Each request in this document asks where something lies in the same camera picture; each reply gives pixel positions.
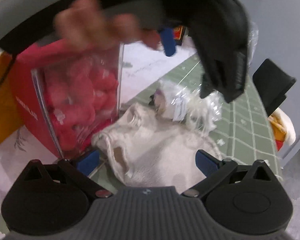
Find person's left hand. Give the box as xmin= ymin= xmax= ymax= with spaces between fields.
xmin=54 ymin=0 xmax=160 ymax=51

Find dark liquor bottle red label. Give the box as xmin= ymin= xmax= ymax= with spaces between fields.
xmin=173 ymin=25 xmax=186 ymax=46

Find clear plastic bag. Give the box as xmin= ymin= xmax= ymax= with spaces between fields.
xmin=248 ymin=21 xmax=259 ymax=67

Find green grid tablecloth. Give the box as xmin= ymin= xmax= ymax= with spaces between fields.
xmin=121 ymin=49 xmax=283 ymax=181

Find clear packaged white item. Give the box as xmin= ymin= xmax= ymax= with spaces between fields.
xmin=151 ymin=79 xmax=222 ymax=136

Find red Wonderlab box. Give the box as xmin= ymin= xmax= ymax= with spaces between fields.
xmin=10 ymin=40 xmax=124 ymax=159

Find red orange stacked stools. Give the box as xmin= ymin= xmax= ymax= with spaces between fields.
xmin=268 ymin=115 xmax=287 ymax=151

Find white towel on stool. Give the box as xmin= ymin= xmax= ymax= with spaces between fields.
xmin=273 ymin=108 xmax=296 ymax=146

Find black chair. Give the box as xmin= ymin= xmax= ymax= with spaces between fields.
xmin=253 ymin=59 xmax=296 ymax=116

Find orange cardboard box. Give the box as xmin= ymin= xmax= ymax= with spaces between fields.
xmin=0 ymin=49 xmax=23 ymax=144

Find cream drawstring fabric bag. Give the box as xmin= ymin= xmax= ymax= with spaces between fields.
xmin=91 ymin=103 xmax=222 ymax=193

